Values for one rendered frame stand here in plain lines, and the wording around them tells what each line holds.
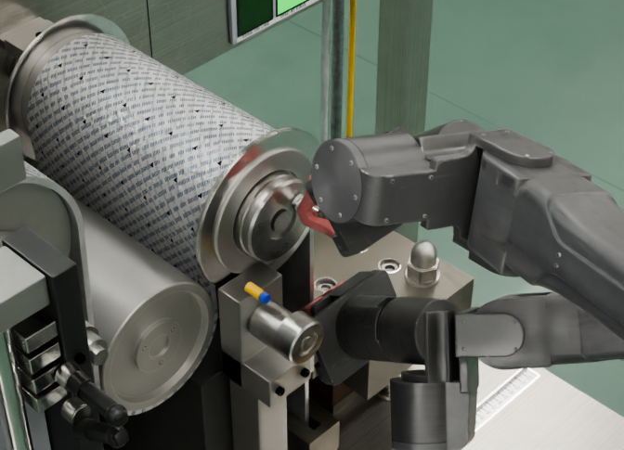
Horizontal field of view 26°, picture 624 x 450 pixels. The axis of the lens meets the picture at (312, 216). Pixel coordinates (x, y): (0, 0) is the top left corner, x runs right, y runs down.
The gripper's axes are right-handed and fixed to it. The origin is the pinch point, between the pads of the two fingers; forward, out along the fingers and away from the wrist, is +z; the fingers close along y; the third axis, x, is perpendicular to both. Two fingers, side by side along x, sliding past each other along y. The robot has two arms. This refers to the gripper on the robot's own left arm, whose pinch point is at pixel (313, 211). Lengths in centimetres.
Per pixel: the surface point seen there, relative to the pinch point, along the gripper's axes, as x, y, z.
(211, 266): -0.1, -7.9, 5.2
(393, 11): 10, 76, 66
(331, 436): -23.5, 5.7, 23.9
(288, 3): 17, 33, 33
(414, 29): 7, 77, 65
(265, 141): 6.9, -1.6, -0.9
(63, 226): 8.7, -20.5, -1.0
